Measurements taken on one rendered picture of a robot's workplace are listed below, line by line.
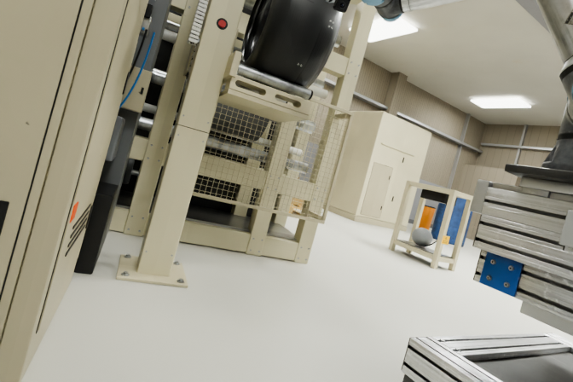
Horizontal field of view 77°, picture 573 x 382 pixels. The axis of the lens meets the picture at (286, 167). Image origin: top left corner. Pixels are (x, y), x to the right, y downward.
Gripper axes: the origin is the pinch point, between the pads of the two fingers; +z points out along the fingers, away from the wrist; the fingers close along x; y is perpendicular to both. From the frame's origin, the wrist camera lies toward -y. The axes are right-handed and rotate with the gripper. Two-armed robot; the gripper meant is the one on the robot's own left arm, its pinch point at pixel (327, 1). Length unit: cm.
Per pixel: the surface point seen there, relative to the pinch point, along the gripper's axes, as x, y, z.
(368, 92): -420, 248, 615
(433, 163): -725, 149, 678
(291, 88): -0.5, -29.7, 19.9
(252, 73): 16.8, -29.5, 19.9
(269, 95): 8.3, -36.0, 18.4
